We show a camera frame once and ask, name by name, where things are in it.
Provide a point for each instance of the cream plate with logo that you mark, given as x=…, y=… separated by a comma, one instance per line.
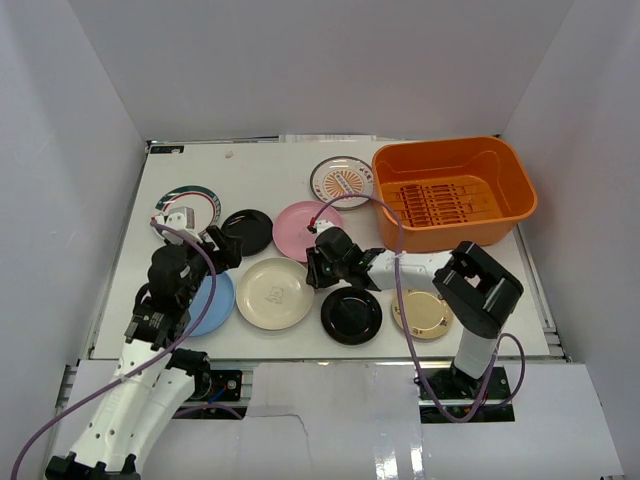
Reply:
x=273, y=294

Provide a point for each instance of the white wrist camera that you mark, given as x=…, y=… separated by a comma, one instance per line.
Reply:
x=180, y=219
x=318, y=226

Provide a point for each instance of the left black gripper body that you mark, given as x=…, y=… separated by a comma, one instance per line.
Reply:
x=212, y=248

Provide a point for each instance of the pink plate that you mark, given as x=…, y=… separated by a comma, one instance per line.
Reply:
x=290, y=229

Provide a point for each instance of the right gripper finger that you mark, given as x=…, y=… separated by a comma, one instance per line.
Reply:
x=360, y=278
x=317, y=277

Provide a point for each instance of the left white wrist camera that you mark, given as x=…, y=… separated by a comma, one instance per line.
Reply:
x=180, y=219

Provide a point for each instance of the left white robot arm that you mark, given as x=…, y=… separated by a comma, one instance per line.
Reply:
x=154, y=375

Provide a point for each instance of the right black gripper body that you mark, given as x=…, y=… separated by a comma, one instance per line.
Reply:
x=337, y=270

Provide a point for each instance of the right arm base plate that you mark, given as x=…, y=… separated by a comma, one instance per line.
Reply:
x=449, y=384

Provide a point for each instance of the beige gold-rimmed plate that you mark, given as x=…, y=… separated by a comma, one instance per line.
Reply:
x=428, y=316

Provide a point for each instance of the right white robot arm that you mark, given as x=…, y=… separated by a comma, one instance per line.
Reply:
x=480, y=292

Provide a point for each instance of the blue plate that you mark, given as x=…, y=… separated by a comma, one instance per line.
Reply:
x=220, y=308

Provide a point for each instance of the white plate orange sunburst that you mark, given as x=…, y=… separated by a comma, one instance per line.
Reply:
x=343, y=175

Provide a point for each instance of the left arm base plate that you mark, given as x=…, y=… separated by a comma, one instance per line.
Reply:
x=217, y=385

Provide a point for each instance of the orange plastic bin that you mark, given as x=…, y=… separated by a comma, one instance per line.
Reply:
x=453, y=190

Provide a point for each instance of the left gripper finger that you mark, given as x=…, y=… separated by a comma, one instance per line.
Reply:
x=175, y=235
x=226, y=253

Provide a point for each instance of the white paper sheets at back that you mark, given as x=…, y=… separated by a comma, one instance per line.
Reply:
x=326, y=138

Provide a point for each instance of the black plate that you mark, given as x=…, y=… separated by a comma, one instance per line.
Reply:
x=253, y=227
x=351, y=316

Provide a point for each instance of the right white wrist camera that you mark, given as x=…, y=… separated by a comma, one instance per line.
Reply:
x=318, y=226

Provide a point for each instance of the white plate green rim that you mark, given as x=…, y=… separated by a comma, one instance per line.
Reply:
x=204, y=202

